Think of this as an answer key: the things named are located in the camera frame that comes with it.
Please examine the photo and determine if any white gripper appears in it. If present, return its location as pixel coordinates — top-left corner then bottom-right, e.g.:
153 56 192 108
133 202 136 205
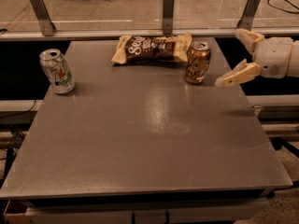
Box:
215 28 293 88

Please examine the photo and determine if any orange soda can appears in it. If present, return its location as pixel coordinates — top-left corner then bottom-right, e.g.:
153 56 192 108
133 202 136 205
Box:
185 42 211 85

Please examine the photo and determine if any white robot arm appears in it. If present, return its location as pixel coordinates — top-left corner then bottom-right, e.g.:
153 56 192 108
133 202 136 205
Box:
215 28 299 88

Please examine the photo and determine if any brown chip bag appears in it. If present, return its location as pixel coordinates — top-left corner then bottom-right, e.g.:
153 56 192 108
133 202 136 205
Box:
111 33 192 64

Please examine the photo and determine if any white 7up can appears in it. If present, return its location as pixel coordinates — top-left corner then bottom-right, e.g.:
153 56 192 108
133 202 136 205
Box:
39 49 75 94

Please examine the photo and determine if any cardboard box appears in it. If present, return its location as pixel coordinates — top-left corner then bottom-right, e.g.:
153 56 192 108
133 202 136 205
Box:
4 201 32 224

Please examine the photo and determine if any right metal bracket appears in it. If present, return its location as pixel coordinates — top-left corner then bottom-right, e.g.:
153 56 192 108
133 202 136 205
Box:
236 0 261 30

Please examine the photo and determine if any metal bracket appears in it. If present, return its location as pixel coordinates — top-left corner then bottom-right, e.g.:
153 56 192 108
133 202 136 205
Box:
162 0 175 35
30 0 56 36
236 0 261 30

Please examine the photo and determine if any black cable on floor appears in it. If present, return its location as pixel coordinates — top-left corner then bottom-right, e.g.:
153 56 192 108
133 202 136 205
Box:
264 0 299 15

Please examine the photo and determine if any middle metal bracket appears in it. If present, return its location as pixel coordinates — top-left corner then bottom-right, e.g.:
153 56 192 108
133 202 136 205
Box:
162 0 175 35

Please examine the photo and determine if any left metal bracket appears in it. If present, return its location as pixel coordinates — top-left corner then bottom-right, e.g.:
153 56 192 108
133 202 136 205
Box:
30 0 56 36

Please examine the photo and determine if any black cable at left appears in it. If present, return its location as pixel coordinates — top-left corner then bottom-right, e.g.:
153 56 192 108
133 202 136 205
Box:
0 99 38 120

